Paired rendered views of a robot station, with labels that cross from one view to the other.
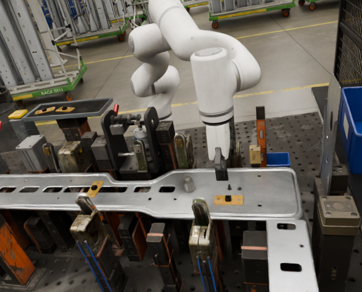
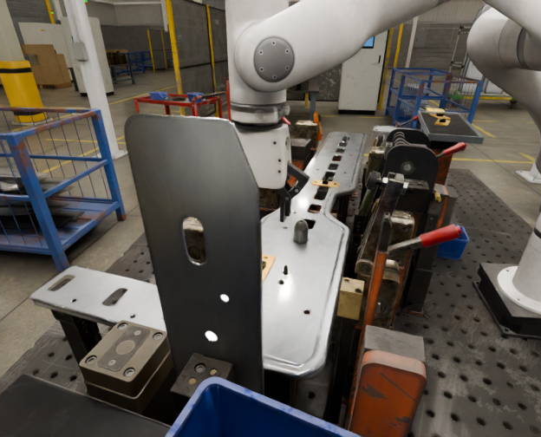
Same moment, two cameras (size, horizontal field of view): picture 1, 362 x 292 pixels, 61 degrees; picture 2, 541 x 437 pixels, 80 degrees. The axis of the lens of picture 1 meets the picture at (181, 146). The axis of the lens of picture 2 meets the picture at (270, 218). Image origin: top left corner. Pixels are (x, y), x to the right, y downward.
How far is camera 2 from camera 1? 0.95 m
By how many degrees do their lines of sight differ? 75
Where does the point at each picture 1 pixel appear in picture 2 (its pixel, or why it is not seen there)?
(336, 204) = (131, 346)
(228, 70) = (234, 30)
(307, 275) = (92, 307)
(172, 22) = not seen: outside the picture
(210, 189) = (292, 256)
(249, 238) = not seen: hidden behind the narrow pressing
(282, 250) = (142, 296)
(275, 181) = (283, 329)
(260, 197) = not seen: hidden behind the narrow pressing
